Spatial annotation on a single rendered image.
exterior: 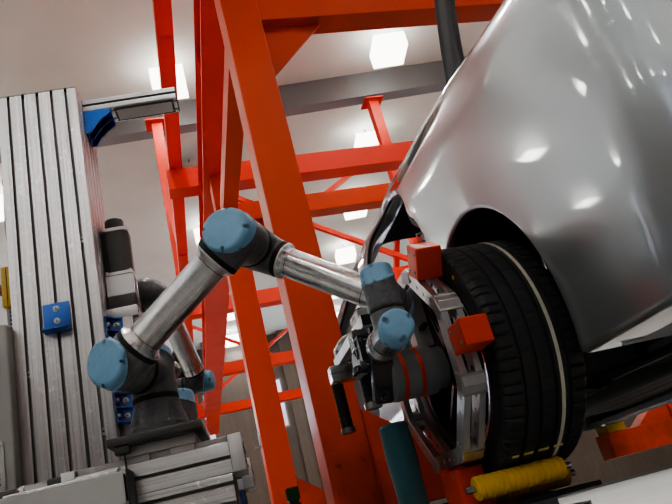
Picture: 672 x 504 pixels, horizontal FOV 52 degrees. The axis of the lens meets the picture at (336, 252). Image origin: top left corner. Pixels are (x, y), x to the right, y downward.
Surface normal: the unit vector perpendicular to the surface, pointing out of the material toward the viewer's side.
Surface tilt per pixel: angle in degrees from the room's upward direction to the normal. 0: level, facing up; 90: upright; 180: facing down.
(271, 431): 90
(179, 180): 90
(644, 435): 90
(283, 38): 90
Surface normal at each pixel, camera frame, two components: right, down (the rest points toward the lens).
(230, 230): -0.23, -0.38
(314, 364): 0.17, -0.41
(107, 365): -0.41, -0.18
